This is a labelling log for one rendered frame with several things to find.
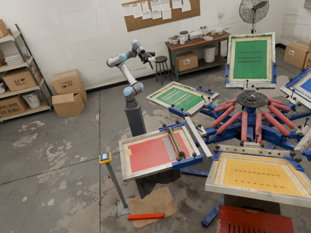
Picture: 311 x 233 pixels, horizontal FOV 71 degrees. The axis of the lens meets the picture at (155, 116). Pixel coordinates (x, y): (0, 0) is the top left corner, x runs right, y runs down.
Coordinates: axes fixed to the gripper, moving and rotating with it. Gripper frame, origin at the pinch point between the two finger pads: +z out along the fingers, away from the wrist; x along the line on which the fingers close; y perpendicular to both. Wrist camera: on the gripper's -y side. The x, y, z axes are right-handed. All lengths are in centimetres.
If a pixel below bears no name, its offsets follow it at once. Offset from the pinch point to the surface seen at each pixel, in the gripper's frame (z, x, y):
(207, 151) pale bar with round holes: 98, -14, 4
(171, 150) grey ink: 76, -39, 24
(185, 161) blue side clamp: 94, -20, 26
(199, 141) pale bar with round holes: 86, -24, -1
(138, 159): 65, -47, 57
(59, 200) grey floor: 36, -181, 161
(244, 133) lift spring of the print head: 104, 1, -31
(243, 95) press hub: 74, -3, -64
